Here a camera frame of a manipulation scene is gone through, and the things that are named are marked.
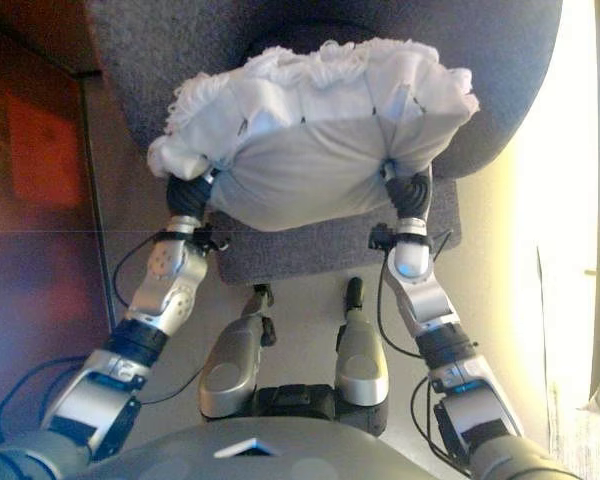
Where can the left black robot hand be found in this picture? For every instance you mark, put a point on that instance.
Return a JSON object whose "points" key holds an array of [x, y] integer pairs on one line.
{"points": [[187, 195]]}

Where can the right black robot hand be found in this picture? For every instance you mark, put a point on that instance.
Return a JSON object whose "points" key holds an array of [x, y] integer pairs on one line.
{"points": [[410, 195]]}

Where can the white fringed cushion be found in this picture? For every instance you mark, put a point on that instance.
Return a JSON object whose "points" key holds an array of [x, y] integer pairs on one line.
{"points": [[305, 165]]}

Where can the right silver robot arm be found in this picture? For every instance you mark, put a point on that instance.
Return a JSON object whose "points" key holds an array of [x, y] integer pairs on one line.
{"points": [[430, 300]]}

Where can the grey upholstered tub armchair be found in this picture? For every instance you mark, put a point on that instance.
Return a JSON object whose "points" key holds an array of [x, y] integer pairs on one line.
{"points": [[300, 255]]}

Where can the glossy brown wardrobe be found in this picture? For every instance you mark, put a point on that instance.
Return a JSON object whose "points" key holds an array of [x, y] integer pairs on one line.
{"points": [[30, 175]]}

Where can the left silver robot leg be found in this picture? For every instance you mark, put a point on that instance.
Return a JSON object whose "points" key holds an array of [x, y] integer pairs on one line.
{"points": [[230, 360]]}

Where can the black robot pelvis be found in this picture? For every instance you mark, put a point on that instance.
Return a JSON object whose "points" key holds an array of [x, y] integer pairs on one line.
{"points": [[295, 402]]}

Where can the grey robot torso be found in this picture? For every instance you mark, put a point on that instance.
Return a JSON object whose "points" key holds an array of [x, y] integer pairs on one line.
{"points": [[250, 457]]}

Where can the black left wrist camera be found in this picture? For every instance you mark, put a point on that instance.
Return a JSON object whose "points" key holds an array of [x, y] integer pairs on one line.
{"points": [[210, 239]]}

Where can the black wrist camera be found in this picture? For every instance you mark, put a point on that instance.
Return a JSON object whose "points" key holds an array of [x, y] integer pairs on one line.
{"points": [[381, 237], [210, 239]]}

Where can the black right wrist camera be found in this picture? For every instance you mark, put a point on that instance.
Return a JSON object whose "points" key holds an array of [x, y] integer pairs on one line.
{"points": [[381, 237]]}

